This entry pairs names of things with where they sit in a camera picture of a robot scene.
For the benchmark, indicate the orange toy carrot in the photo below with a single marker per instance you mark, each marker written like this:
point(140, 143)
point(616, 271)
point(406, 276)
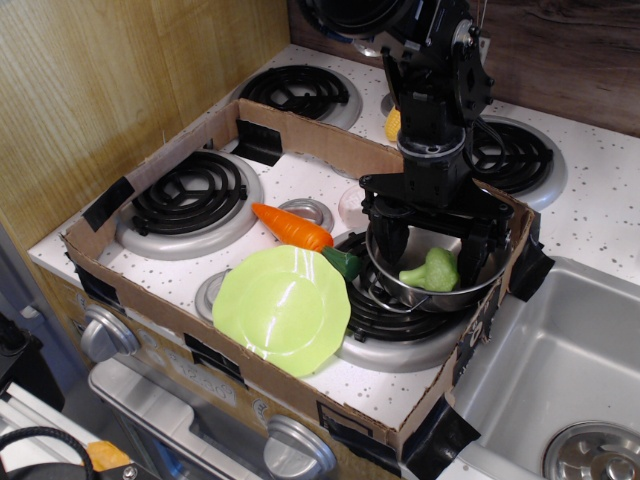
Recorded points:
point(294, 230)

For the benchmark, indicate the front left stove burner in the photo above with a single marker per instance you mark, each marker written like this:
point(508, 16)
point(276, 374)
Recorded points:
point(201, 206)

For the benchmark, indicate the stainless steel sink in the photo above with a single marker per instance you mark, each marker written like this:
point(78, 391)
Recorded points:
point(567, 355)

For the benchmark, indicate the right silver stove knob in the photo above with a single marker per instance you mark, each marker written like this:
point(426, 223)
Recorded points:
point(292, 451)

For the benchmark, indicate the orange object bottom left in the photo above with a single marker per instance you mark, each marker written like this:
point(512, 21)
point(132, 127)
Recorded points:
point(106, 456)

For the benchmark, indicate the front right stove burner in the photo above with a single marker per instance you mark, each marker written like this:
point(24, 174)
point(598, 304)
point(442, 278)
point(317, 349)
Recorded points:
point(396, 341)

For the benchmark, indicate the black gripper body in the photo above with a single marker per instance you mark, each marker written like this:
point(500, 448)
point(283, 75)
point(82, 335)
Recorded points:
point(436, 193)

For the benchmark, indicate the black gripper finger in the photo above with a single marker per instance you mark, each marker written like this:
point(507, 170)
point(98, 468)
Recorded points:
point(484, 253)
point(388, 220)

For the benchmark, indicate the back left stove burner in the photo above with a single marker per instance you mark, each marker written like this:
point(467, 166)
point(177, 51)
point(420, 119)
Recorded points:
point(313, 92)

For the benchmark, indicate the light green plastic plate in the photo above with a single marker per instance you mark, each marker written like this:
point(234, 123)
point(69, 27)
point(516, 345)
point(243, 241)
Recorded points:
point(287, 305)

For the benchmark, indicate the small silver disc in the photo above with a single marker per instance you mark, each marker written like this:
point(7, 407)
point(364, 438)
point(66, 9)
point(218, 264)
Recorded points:
point(387, 105)
point(207, 294)
point(311, 210)

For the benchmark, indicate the stainless steel pan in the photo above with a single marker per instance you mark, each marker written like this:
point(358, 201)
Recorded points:
point(390, 293)

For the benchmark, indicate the silver stove knob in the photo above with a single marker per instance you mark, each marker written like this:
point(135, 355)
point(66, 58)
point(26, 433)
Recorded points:
point(292, 451)
point(106, 336)

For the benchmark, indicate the light green toy broccoli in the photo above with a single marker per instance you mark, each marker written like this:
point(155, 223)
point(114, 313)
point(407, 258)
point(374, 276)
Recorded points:
point(438, 273)

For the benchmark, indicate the metal sink drain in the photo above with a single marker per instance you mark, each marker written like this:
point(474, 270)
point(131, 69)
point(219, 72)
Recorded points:
point(592, 450)

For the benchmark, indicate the yellow toy corn cob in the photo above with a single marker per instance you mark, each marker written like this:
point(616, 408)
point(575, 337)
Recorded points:
point(392, 125)

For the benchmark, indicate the silver oven door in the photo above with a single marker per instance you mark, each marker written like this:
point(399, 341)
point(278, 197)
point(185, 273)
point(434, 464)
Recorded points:
point(182, 435)

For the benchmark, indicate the brown cardboard fence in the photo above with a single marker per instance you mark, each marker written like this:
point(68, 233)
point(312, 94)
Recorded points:
point(416, 438)

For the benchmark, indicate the small back silver disc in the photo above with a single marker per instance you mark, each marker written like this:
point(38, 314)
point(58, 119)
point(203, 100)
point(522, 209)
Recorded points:
point(387, 105)

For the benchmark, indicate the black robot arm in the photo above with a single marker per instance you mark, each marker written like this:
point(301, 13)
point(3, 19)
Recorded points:
point(431, 57)

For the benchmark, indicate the back right stove burner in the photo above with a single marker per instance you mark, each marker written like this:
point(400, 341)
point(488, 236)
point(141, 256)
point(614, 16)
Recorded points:
point(519, 160)

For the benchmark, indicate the left silver stove knob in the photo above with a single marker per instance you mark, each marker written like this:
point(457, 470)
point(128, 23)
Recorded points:
point(106, 336)

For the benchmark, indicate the small centre silver disc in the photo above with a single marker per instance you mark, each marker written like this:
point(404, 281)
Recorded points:
point(311, 210)

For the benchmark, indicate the stove burner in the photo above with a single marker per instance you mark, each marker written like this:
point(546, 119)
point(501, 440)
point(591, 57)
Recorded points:
point(201, 206)
point(396, 341)
point(519, 160)
point(313, 92)

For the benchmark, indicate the small front silver disc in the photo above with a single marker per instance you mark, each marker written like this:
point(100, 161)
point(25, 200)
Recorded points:
point(207, 294)

